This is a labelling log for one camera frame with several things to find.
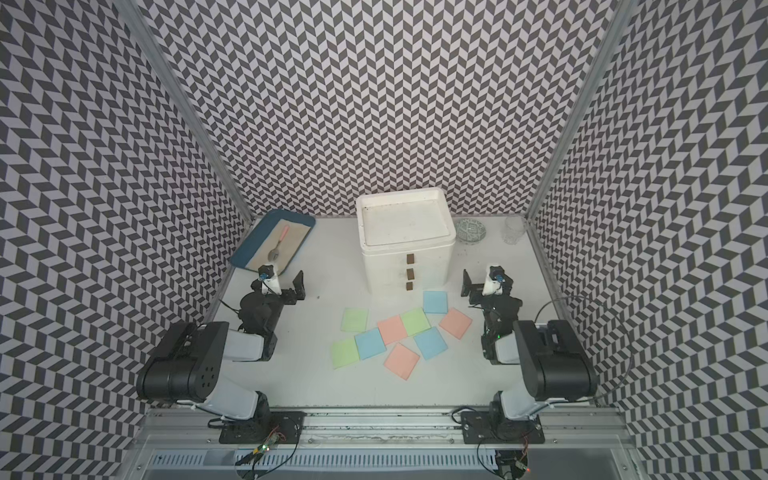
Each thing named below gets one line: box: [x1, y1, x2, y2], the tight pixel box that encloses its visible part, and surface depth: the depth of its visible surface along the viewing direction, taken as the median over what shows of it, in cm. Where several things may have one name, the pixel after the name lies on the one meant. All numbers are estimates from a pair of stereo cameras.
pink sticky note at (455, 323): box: [438, 307, 473, 340], surface depth 93 cm
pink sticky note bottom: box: [384, 342, 420, 381], surface depth 86 cm
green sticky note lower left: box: [332, 338, 360, 370], surface depth 86 cm
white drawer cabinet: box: [356, 188, 456, 292], surface depth 86 cm
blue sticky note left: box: [354, 327, 387, 360], surface depth 88 cm
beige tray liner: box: [245, 218, 311, 275], surface depth 110 cm
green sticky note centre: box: [401, 307, 431, 336], surface depth 93 cm
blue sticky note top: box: [423, 291, 449, 314], surface depth 98 cm
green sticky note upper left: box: [340, 307, 369, 333], surface depth 93 cm
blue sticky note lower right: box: [413, 326, 448, 360], surface depth 90 cm
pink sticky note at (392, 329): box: [378, 314, 408, 345], surface depth 91 cm
